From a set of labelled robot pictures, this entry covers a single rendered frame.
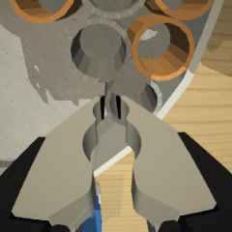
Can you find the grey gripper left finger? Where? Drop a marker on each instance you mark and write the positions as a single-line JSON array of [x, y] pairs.
[[52, 181]]

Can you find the grey metal sleeve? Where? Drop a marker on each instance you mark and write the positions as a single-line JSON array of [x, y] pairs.
[[150, 98], [130, 9], [93, 70]]

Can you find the bronze bushing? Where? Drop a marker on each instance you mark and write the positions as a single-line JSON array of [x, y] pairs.
[[175, 59], [190, 9], [31, 10]]

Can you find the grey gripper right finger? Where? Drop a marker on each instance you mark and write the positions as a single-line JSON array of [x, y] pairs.
[[173, 177]]

